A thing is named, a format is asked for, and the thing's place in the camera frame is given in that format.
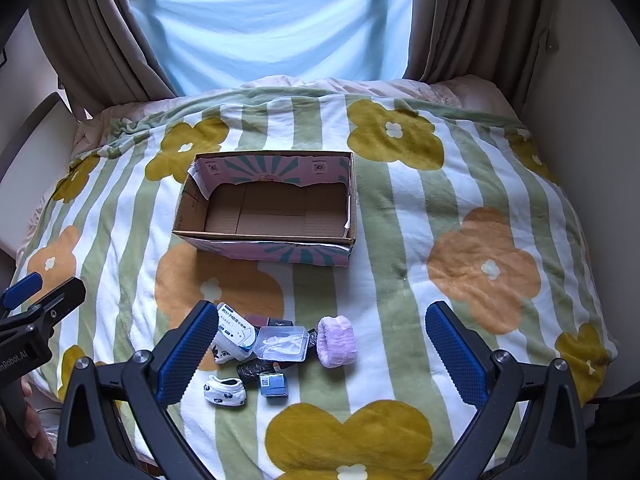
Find open cardboard box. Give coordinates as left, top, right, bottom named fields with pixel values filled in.
left=172, top=150, right=357, bottom=268

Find black garbage bag roll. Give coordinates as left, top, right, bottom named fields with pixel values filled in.
left=236, top=359, right=282, bottom=385

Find clear floss pick box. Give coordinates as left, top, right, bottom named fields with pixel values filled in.
left=212, top=302, right=257, bottom=365

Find person's left hand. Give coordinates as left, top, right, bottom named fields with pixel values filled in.
left=20, top=377, right=54, bottom=460

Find small blue card box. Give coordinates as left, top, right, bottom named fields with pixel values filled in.
left=258, top=372, right=288, bottom=399

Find right brown curtain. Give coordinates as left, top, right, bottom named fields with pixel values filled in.
left=405, top=0, right=555, bottom=113

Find brown curtain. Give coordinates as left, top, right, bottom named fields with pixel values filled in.
left=405, top=0, right=555, bottom=113
left=29, top=0, right=176, bottom=116

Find clear plastic case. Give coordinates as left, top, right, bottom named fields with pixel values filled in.
left=253, top=326, right=309, bottom=363

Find floral striped blanket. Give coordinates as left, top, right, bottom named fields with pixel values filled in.
left=16, top=88, right=617, bottom=479

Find white patterned sock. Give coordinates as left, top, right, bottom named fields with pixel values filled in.
left=203, top=375, right=246, bottom=408

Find light blue sheer curtain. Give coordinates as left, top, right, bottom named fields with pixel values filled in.
left=129, top=0, right=412, bottom=96

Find left brown curtain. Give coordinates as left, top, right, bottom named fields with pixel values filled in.
left=29, top=0, right=176, bottom=116

